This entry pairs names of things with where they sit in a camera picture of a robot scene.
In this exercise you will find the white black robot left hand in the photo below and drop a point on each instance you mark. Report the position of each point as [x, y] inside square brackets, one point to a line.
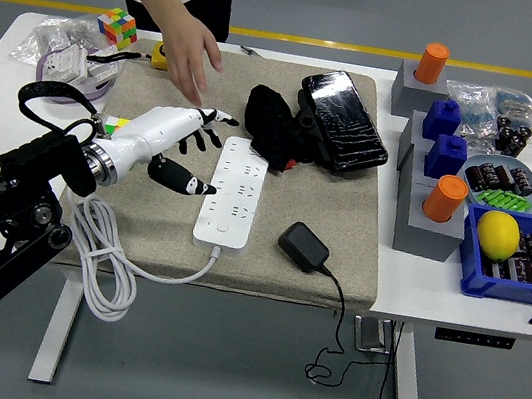
[155, 131]

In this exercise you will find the person's right hand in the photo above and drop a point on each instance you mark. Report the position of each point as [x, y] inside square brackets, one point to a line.
[188, 50]

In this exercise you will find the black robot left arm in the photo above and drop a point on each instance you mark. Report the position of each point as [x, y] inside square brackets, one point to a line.
[39, 158]

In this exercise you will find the colourful puzzle cube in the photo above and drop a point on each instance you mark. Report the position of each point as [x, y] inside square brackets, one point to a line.
[116, 125]
[118, 28]

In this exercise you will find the small grey pen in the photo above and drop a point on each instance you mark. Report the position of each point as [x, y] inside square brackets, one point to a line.
[249, 50]

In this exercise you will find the purple plastic basket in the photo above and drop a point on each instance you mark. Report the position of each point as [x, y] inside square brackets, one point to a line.
[98, 92]

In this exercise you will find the white plastic socket part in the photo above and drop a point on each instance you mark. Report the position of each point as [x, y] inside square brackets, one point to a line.
[66, 67]
[101, 72]

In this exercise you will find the black cloth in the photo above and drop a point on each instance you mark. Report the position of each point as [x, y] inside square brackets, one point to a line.
[272, 114]

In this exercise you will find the black phone stand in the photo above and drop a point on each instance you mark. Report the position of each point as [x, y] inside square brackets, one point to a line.
[306, 120]

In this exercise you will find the clear plastic bag of parts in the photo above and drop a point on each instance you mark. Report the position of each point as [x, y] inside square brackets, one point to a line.
[51, 36]

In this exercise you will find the grey-brown fabric mat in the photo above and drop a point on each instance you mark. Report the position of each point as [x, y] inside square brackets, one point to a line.
[295, 204]

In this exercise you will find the black phone with cracked screen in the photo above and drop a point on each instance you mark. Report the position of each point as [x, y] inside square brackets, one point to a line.
[346, 121]

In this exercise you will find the white table leg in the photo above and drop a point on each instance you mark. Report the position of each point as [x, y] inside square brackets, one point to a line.
[55, 328]
[409, 384]

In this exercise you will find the grey block with hole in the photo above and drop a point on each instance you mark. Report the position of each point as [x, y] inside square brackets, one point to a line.
[424, 237]
[407, 92]
[410, 164]
[412, 131]

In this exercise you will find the orange cylinder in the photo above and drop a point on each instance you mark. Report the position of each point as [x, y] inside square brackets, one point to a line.
[431, 64]
[444, 197]

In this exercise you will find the blue block with knob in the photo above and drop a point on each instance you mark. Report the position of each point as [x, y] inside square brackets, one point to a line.
[447, 157]
[441, 121]

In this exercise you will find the clear bag of small parts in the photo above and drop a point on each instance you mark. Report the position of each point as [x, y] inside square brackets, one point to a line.
[470, 105]

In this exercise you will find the silver box under table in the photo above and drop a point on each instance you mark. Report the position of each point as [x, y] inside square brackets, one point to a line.
[368, 334]

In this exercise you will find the black capacitor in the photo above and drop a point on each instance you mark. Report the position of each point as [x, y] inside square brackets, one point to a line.
[491, 175]
[523, 182]
[505, 176]
[476, 176]

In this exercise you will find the clear bag of blue rings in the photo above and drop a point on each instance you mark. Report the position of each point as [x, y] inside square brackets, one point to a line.
[516, 103]

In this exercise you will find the black capacitors pile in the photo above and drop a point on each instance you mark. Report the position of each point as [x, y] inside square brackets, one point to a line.
[513, 136]

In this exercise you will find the green batteries pile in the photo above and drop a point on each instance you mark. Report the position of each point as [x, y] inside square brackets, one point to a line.
[504, 200]

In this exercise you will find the yellow lemon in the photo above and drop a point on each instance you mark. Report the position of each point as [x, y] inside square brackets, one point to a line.
[497, 236]

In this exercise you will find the blue plastic bin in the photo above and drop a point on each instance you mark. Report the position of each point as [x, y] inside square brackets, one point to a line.
[500, 289]

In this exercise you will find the black table control panel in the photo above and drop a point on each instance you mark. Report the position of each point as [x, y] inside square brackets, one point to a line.
[474, 339]

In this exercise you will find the dark capacitors heap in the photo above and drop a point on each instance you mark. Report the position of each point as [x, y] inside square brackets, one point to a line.
[527, 261]

